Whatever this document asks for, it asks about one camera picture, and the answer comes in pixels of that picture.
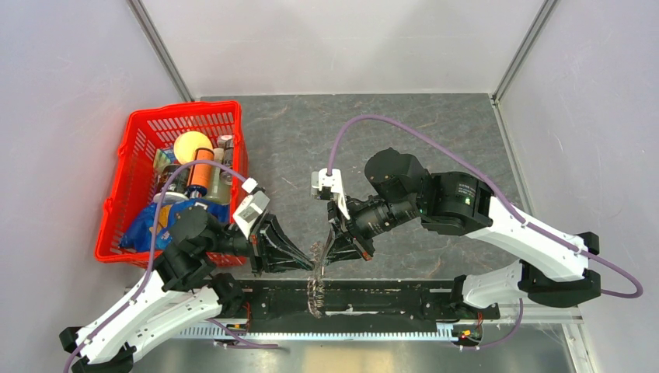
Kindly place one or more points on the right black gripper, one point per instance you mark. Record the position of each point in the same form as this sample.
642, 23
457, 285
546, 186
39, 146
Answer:
349, 246

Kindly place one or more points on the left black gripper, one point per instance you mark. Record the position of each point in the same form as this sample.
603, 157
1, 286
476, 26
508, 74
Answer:
268, 224

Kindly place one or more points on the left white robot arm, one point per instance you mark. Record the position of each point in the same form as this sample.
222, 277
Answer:
179, 289

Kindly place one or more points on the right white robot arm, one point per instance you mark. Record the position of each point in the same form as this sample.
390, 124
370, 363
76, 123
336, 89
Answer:
551, 267

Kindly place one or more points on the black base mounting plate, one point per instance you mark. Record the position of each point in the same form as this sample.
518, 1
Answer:
349, 306

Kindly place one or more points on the clear green bottle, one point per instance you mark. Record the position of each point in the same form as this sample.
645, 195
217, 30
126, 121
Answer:
220, 189

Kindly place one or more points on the orange cylinder bottle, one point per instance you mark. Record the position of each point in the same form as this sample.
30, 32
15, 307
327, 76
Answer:
200, 173

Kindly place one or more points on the black can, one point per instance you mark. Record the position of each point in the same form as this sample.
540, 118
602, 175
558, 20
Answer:
176, 191

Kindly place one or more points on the yellow ball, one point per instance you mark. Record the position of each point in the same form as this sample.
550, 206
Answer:
186, 145

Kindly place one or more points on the blue Doritos chip bag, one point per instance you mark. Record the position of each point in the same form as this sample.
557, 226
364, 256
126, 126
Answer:
138, 236

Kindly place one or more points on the colourful small box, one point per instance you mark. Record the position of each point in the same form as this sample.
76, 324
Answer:
163, 157

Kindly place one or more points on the red plastic basket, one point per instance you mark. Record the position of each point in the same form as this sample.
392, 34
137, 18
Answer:
135, 178

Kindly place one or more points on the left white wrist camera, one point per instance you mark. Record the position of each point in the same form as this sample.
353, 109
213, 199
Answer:
252, 206

